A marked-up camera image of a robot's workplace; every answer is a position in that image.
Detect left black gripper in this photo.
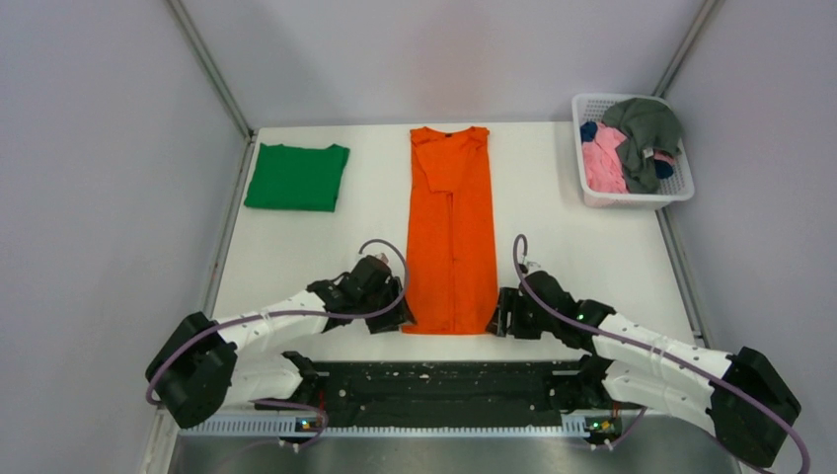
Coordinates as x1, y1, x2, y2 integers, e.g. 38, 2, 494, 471
357, 276, 417, 333

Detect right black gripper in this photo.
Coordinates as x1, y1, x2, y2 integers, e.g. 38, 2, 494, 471
486, 286, 557, 340

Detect orange t-shirt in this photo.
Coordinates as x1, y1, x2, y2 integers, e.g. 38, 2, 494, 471
404, 126, 498, 335

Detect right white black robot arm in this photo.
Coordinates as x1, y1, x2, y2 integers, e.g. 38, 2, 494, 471
486, 271, 801, 468

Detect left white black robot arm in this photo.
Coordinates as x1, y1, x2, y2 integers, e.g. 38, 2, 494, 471
145, 256, 416, 429

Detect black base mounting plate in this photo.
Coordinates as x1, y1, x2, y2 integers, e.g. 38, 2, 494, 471
255, 359, 646, 430

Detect folded green t-shirt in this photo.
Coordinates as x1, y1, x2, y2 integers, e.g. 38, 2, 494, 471
244, 144, 350, 212

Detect pink t-shirt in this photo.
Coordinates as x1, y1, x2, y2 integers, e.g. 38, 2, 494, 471
579, 120, 682, 194

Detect grey t-shirt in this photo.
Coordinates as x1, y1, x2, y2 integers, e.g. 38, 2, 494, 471
602, 98, 683, 194

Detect white slotted cable duct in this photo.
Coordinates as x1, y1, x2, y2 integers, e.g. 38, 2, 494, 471
180, 415, 617, 438

